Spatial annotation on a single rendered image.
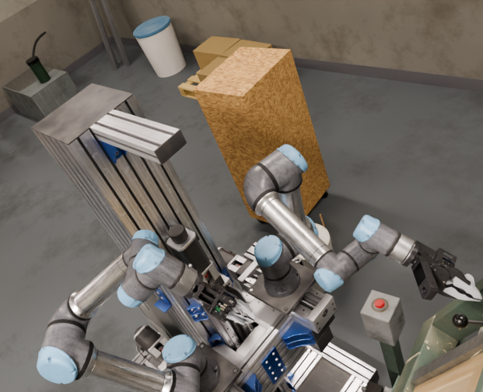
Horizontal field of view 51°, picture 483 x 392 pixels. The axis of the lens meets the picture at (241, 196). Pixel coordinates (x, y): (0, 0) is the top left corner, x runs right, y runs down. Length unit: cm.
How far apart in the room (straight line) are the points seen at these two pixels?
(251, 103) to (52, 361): 191
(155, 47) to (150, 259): 536
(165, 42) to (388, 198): 371
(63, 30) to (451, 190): 615
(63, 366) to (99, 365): 12
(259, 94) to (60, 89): 438
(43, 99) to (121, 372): 560
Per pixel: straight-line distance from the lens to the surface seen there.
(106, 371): 164
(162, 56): 652
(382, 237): 140
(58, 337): 160
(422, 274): 139
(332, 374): 279
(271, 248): 192
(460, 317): 140
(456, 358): 165
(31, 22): 804
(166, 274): 125
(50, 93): 699
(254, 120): 301
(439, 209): 367
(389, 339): 215
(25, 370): 410
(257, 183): 159
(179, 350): 179
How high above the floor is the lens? 264
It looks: 39 degrees down
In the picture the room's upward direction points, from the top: 24 degrees counter-clockwise
